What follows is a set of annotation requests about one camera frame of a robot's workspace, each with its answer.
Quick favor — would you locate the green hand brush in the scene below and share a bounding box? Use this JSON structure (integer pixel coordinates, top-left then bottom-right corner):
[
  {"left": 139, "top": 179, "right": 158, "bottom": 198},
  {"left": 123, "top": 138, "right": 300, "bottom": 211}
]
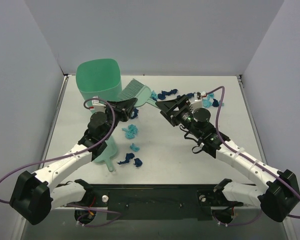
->
[{"left": 117, "top": 78, "right": 159, "bottom": 109}]

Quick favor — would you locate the light blue paper scrap cluster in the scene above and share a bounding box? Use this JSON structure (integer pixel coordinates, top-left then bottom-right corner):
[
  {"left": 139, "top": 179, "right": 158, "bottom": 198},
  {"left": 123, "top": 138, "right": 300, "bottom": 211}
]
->
[{"left": 121, "top": 124, "right": 139, "bottom": 140}]

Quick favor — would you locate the green plastic dustpan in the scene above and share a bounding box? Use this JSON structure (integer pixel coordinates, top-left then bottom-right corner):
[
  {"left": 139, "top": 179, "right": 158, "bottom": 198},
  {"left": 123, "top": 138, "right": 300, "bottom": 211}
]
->
[{"left": 92, "top": 136, "right": 118, "bottom": 173}]

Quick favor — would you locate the small light blue paper scrap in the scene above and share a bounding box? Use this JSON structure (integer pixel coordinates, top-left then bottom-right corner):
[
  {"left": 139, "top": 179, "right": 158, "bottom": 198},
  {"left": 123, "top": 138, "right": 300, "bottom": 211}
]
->
[{"left": 129, "top": 143, "right": 140, "bottom": 152}]

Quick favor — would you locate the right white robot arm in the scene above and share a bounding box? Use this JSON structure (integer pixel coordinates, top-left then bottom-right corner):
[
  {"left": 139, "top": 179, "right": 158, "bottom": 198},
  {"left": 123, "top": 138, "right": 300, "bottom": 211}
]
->
[{"left": 131, "top": 95, "right": 300, "bottom": 222}]

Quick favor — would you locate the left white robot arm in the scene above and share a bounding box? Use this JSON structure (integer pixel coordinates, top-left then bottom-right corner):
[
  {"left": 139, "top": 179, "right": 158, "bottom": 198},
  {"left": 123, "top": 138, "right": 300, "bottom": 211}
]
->
[{"left": 9, "top": 97, "right": 138, "bottom": 225}]

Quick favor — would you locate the green plastic waste bin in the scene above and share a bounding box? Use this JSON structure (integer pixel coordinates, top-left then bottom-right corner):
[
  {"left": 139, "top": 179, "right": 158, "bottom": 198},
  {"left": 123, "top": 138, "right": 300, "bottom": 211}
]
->
[{"left": 75, "top": 58, "right": 122, "bottom": 102}]

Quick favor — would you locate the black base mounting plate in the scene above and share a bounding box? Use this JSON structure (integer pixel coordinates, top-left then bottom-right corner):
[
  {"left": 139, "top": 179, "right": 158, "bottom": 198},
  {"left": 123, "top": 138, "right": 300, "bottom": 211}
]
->
[{"left": 75, "top": 179, "right": 244, "bottom": 221}]

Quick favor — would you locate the dark blue paper scrap chain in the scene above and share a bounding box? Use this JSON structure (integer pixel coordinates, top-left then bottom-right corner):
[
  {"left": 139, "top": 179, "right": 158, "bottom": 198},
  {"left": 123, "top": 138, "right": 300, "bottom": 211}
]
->
[{"left": 128, "top": 107, "right": 140, "bottom": 120}]

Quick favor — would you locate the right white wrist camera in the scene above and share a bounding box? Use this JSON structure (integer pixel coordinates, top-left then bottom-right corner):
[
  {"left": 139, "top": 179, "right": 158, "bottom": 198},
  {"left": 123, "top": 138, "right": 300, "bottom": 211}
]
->
[{"left": 190, "top": 91, "right": 207, "bottom": 110}]

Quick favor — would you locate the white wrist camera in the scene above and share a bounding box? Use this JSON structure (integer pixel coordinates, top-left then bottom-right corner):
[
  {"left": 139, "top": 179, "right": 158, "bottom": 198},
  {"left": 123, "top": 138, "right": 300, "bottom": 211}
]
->
[
  {"left": 89, "top": 96, "right": 107, "bottom": 113},
  {"left": 190, "top": 91, "right": 207, "bottom": 110}
]

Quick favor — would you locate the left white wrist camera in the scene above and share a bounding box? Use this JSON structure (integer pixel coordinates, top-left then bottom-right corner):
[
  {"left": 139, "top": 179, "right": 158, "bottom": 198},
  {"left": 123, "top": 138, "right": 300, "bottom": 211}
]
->
[{"left": 89, "top": 96, "right": 107, "bottom": 113}]

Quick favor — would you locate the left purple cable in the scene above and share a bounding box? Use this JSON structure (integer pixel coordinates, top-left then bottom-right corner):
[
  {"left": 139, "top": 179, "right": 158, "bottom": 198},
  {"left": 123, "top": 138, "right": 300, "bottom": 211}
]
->
[{"left": 0, "top": 97, "right": 121, "bottom": 228}]

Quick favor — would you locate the purple cable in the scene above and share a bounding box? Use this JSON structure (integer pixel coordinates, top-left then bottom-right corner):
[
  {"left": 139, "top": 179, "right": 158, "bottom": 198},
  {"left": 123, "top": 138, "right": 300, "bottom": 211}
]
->
[
  {"left": 205, "top": 86, "right": 300, "bottom": 228},
  {"left": 0, "top": 97, "right": 121, "bottom": 228}
]

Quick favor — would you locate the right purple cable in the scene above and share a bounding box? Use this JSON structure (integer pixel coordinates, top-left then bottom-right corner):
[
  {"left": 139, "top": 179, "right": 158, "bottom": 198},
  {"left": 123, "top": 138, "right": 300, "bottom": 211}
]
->
[{"left": 205, "top": 86, "right": 300, "bottom": 228}]

